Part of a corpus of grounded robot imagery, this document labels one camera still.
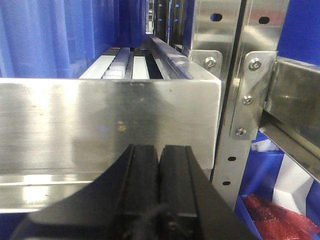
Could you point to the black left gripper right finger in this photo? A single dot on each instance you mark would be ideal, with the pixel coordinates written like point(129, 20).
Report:
point(195, 209)

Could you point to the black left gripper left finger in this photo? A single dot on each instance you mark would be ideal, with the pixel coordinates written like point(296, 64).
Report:
point(104, 209)

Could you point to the perforated steel shelf upright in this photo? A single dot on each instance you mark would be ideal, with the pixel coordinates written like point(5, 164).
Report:
point(223, 33)

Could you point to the blue plastic bin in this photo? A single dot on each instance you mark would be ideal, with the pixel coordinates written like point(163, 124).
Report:
point(259, 178)

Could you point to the red plastic bag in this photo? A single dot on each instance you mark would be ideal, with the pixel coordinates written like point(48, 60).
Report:
point(275, 222)

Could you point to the white paper sheet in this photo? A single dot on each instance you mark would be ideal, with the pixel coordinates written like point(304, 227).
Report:
point(292, 186)

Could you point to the white roller track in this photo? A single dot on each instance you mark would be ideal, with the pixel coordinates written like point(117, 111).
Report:
point(140, 65)

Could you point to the large blue upper bin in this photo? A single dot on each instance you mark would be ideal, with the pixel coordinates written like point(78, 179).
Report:
point(62, 38)

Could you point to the steel shelf front rail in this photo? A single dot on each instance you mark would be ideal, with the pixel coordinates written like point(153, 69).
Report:
point(57, 135)

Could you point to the steel corner bracket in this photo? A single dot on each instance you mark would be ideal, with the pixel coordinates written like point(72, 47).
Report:
point(254, 83)

